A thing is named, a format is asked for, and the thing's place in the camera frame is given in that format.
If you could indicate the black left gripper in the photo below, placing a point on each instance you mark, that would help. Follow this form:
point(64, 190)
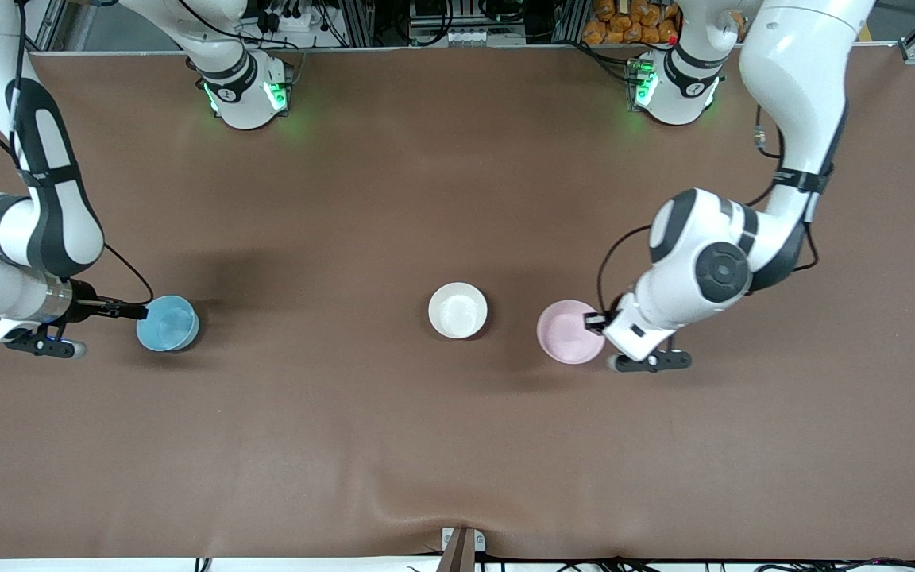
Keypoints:
point(594, 321)

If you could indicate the orange packaged goods pile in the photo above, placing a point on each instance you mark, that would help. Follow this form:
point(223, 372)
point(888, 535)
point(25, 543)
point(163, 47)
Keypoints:
point(624, 24)

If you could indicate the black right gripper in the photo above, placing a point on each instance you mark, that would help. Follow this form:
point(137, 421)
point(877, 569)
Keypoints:
point(84, 309)

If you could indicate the white multi-socket strip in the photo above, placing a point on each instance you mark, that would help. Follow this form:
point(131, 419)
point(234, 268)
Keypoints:
point(473, 36)

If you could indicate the aluminium frame post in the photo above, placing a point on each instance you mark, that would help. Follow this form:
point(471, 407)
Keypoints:
point(358, 20)
point(573, 20)

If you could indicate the pink bowl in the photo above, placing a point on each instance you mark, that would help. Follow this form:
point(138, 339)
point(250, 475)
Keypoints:
point(567, 334)

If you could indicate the light blue bowl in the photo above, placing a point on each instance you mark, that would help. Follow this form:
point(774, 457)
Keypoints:
point(170, 324)

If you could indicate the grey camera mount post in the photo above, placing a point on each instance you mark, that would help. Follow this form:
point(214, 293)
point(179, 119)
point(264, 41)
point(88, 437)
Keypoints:
point(460, 556)

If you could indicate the white bowl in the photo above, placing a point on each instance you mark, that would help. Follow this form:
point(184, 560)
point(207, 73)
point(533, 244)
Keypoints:
point(457, 311)

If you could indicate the brown table mat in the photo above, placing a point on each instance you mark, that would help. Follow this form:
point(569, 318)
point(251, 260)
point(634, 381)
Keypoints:
point(457, 437)

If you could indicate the power strip with black plugs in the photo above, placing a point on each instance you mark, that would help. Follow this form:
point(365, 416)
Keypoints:
point(287, 16)

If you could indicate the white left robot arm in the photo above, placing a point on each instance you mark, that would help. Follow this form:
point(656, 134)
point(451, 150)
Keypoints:
point(791, 71)

